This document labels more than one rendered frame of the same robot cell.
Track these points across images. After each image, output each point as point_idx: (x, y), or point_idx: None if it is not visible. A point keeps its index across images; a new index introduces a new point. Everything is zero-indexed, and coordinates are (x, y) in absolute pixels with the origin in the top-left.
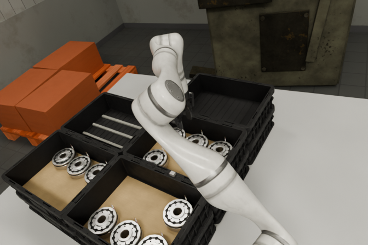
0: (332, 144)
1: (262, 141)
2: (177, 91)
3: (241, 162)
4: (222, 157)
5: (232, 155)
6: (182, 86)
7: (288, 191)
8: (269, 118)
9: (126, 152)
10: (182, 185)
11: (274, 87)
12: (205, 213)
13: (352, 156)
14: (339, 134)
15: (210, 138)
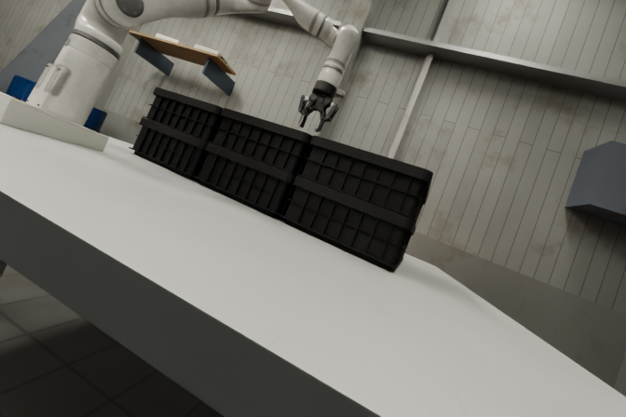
0: (349, 282)
1: (333, 236)
2: None
3: (269, 164)
4: None
5: (265, 121)
6: None
7: (216, 204)
8: (374, 213)
9: None
10: None
11: (424, 168)
12: (202, 130)
13: (298, 275)
14: (404, 312)
15: None
